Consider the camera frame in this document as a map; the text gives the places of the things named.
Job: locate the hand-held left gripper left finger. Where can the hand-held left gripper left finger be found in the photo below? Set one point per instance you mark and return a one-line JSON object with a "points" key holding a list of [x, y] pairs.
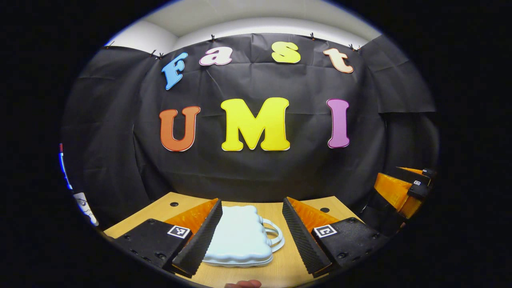
{"points": [[202, 240]]}

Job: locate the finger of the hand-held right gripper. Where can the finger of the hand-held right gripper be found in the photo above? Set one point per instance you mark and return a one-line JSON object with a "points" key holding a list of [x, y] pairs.
{"points": [[412, 172], [394, 192]]}

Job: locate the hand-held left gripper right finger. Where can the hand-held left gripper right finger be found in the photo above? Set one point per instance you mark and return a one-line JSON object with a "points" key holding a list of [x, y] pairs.
{"points": [[300, 240]]}

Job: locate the light blue suitcase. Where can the light blue suitcase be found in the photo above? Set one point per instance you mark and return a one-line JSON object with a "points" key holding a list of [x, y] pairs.
{"points": [[240, 236]]}

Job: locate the black backdrop cloth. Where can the black backdrop cloth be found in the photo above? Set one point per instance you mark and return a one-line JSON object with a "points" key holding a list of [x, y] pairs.
{"points": [[256, 176]]}

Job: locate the white printed panel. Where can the white printed panel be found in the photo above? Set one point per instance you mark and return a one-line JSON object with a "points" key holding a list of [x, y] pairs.
{"points": [[82, 202]]}

